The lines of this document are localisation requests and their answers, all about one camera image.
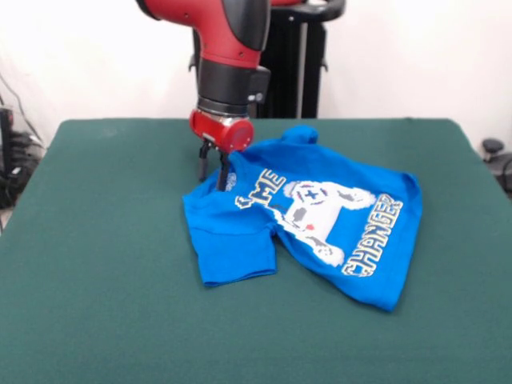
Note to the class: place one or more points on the dark green table cloth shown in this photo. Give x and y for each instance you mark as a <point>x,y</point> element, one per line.
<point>160,320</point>

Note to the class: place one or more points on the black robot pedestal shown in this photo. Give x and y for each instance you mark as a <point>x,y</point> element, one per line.
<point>292,60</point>

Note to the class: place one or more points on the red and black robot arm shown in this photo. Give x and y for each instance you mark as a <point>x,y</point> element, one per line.
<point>224,52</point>

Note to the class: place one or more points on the blue game controller print t-shirt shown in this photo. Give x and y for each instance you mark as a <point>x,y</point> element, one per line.
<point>232,248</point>

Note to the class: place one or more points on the black office chair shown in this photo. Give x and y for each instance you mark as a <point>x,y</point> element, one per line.
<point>500,160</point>

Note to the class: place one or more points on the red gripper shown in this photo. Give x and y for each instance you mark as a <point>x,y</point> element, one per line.
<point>220,132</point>

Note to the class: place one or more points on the black computer box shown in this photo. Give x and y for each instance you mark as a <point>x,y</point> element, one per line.
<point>5,136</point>

